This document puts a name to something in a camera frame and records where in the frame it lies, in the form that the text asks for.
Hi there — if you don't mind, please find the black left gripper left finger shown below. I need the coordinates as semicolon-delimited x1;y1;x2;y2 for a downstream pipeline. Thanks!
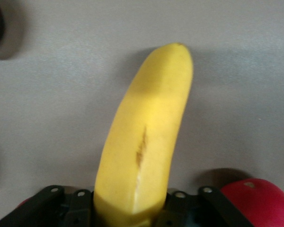
0;185;95;227

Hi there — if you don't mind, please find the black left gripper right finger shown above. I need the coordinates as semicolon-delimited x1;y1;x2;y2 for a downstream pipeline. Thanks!
153;186;254;227

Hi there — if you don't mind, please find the yellow banana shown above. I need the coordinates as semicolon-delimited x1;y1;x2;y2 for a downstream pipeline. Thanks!
93;42;194;227

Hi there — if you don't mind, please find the brown table cover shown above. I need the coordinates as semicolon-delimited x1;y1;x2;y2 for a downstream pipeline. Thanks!
0;0;284;227

